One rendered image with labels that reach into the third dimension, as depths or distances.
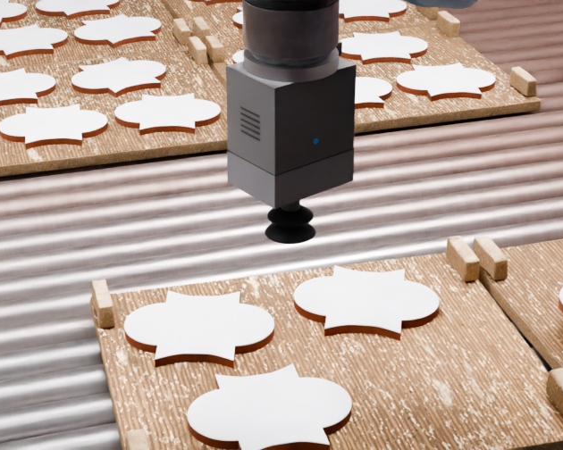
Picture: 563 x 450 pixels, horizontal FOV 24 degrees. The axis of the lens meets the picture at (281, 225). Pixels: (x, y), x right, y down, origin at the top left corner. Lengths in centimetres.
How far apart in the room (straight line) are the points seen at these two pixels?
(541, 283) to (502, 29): 87
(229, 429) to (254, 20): 37
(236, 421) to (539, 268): 44
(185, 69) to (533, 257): 72
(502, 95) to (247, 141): 90
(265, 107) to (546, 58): 114
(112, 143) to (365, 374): 62
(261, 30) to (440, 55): 106
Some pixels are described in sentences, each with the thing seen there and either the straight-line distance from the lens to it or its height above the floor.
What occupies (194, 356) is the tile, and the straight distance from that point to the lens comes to 126.
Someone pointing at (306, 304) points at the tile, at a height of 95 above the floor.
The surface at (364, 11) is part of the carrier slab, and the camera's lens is 220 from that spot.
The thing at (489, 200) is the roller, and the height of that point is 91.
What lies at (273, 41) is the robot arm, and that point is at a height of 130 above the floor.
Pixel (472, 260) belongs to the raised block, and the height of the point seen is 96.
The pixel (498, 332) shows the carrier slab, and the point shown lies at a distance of 133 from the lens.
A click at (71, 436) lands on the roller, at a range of 121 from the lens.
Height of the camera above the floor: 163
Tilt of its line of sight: 28 degrees down
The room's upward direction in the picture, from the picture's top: straight up
